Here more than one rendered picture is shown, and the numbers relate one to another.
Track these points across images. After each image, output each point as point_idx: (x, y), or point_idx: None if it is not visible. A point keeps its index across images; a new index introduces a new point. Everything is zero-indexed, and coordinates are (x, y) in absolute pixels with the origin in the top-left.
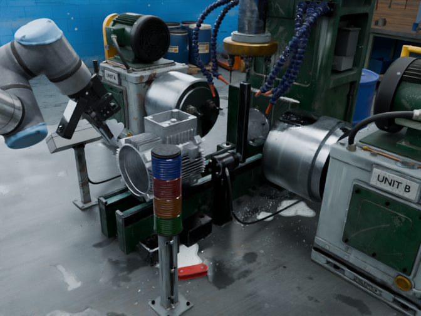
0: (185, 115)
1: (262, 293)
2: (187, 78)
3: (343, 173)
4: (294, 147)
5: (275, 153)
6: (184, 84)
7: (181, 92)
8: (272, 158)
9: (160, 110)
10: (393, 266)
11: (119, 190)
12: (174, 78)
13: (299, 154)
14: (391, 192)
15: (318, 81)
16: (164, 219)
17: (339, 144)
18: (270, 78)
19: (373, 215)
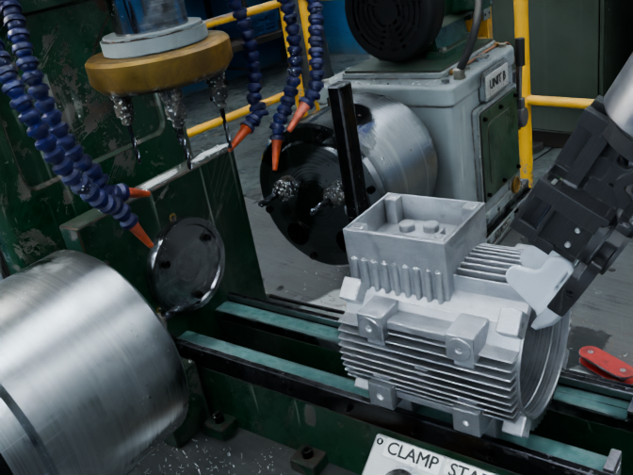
0: (369, 215)
1: (579, 299)
2: (56, 270)
3: (462, 116)
4: (404, 143)
5: (398, 176)
6: (105, 272)
7: (135, 287)
8: (398, 190)
9: (128, 402)
10: (512, 174)
11: (541, 451)
12: (32, 303)
13: (415, 146)
14: (497, 91)
15: None
16: None
17: (449, 83)
18: (322, 65)
19: (496, 134)
